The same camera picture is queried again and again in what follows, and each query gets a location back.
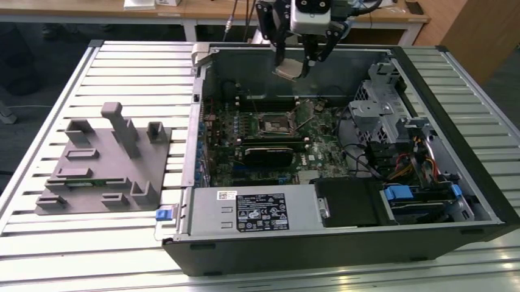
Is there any coloured wire bundle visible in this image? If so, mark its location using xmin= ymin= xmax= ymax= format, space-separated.
xmin=389 ymin=136 xmax=443 ymax=183

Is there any green motherboard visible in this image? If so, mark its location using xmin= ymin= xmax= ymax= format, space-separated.
xmin=198 ymin=97 xmax=354 ymax=188

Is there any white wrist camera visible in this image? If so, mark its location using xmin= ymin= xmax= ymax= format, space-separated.
xmin=290 ymin=0 xmax=330 ymax=33

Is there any silver disk bay frame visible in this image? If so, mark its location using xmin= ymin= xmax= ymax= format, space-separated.
xmin=396 ymin=117 xmax=479 ymax=223

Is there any grey parts rack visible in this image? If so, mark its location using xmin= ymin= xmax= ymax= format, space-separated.
xmin=35 ymin=102 xmax=174 ymax=215

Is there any black graphics card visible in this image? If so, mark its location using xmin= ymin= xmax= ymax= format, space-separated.
xmin=242 ymin=147 xmax=294 ymax=169

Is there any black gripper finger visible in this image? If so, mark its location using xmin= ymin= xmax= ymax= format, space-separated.
xmin=301 ymin=23 xmax=346 ymax=77
xmin=256 ymin=0 xmax=292 ymax=66

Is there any grey case hinge block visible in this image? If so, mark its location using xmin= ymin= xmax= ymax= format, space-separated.
xmin=190 ymin=43 xmax=213 ymax=67

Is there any wooden desk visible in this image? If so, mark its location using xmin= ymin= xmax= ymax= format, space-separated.
xmin=0 ymin=0 xmax=432 ymax=42

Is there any metal drive cage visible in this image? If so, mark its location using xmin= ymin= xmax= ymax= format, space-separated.
xmin=348 ymin=62 xmax=409 ymax=144

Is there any silver CPU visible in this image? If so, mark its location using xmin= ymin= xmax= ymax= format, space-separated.
xmin=273 ymin=58 xmax=306 ymax=82

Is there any CPU socket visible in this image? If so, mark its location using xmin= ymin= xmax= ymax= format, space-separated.
xmin=258 ymin=113 xmax=301 ymax=136

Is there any large white box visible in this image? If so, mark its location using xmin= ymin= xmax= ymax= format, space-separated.
xmin=123 ymin=0 xmax=157 ymax=12

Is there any black plastic shroud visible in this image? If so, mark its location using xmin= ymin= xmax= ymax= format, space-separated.
xmin=314 ymin=178 xmax=401 ymax=228

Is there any silver power supply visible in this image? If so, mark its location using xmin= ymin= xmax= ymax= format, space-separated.
xmin=174 ymin=186 xmax=326 ymax=241

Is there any black PC case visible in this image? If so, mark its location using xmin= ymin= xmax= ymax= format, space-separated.
xmin=153 ymin=42 xmax=520 ymax=277

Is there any hard disk in blue carrier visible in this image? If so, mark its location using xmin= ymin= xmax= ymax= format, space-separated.
xmin=381 ymin=186 xmax=452 ymax=224

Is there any wooden cabinet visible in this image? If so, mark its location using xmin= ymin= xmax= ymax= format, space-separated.
xmin=413 ymin=0 xmax=520 ymax=88

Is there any green RAM stick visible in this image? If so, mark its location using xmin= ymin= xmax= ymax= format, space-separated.
xmin=64 ymin=178 xmax=126 ymax=186

